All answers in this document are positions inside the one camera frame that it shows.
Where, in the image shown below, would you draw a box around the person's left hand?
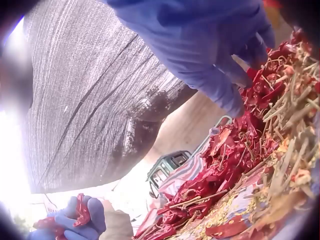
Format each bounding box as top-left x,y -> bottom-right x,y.
26,196 -> 107,240

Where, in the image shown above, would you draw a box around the person's right hand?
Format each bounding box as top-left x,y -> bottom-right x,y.
101,0 -> 277,118

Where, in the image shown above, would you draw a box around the person's right index finger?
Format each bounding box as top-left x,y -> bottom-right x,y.
215,47 -> 254,89

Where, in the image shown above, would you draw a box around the person's right thumb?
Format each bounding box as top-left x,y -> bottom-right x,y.
190,70 -> 245,118

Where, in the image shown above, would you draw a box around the person's left fingers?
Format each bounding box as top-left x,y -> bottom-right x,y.
54,196 -> 107,240

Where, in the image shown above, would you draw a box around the person's right fingers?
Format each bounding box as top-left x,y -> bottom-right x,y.
240,15 -> 277,63

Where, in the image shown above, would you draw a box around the dried red chilli pod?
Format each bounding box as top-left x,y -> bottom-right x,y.
72,193 -> 92,228
33,216 -> 67,240

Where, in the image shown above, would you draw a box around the pile of dried red chillies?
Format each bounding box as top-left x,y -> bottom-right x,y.
134,29 -> 320,240

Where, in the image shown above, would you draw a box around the pile of dry chilli stems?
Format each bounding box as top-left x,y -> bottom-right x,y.
235,45 -> 320,200

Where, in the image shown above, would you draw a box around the striped woven tarp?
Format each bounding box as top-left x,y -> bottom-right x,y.
134,140 -> 320,240

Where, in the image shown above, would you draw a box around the scatter of yellow chilli seeds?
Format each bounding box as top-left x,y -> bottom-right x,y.
204,191 -> 252,228

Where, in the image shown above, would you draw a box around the grey shade net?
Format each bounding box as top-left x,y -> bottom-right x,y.
22,0 -> 200,195

